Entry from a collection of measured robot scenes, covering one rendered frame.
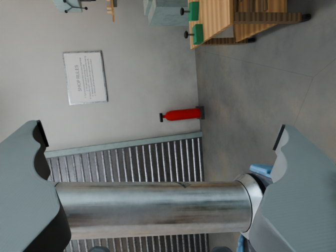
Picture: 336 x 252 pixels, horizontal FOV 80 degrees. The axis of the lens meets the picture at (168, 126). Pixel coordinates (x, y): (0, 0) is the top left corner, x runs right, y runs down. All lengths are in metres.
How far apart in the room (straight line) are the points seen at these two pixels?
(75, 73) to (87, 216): 2.48
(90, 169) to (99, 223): 2.44
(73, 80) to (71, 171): 1.14
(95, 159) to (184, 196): 2.43
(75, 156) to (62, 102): 0.70
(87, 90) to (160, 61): 1.02
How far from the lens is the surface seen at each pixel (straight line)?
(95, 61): 2.81
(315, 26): 1.50
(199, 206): 0.45
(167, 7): 2.06
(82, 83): 2.79
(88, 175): 2.91
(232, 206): 0.48
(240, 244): 0.63
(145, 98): 2.78
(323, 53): 1.44
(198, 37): 1.44
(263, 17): 1.31
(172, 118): 2.68
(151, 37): 2.92
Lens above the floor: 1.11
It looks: 13 degrees down
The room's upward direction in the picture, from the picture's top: 97 degrees counter-clockwise
